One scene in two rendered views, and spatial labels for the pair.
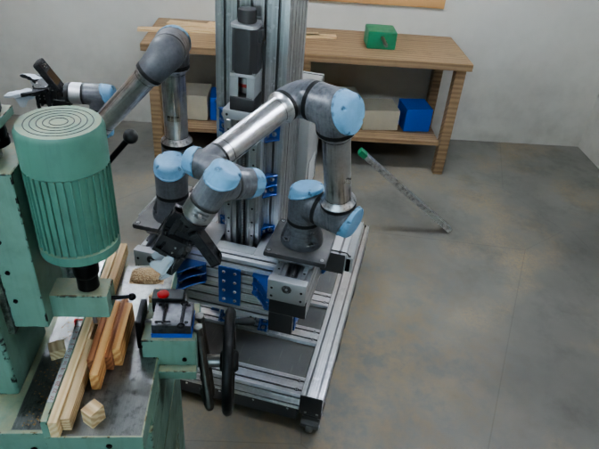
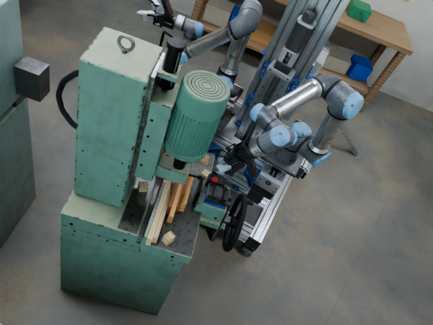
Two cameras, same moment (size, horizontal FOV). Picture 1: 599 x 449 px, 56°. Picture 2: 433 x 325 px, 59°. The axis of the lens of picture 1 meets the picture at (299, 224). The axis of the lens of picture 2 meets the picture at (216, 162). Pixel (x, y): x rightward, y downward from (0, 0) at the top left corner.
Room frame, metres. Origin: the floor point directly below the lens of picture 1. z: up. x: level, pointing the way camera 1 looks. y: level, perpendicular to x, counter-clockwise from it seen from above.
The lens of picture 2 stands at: (-0.04, 0.41, 2.28)
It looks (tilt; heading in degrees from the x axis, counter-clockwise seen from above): 46 degrees down; 357
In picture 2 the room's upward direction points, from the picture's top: 25 degrees clockwise
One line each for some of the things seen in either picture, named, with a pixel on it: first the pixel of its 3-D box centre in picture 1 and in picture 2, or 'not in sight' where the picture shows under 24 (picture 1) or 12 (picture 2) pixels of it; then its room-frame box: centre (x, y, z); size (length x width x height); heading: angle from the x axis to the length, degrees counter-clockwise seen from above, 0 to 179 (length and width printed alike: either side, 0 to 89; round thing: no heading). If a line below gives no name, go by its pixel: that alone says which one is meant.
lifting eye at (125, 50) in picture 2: not in sight; (125, 44); (1.00, 0.79, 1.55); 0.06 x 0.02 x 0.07; 96
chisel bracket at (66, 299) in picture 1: (83, 298); (172, 170); (1.03, 0.52, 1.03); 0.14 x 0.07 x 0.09; 96
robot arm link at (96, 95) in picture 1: (99, 95); (192, 28); (1.86, 0.74, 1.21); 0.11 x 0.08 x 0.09; 93
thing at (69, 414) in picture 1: (100, 321); (173, 180); (1.06, 0.50, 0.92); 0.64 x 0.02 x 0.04; 6
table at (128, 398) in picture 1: (141, 345); (191, 200); (1.04, 0.39, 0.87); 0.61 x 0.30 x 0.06; 6
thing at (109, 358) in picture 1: (118, 331); (182, 191); (1.03, 0.44, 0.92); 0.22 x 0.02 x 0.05; 6
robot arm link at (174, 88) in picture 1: (175, 105); (236, 48); (1.88, 0.48, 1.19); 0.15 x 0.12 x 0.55; 3
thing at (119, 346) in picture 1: (124, 332); (186, 193); (1.02, 0.42, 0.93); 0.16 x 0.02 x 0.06; 6
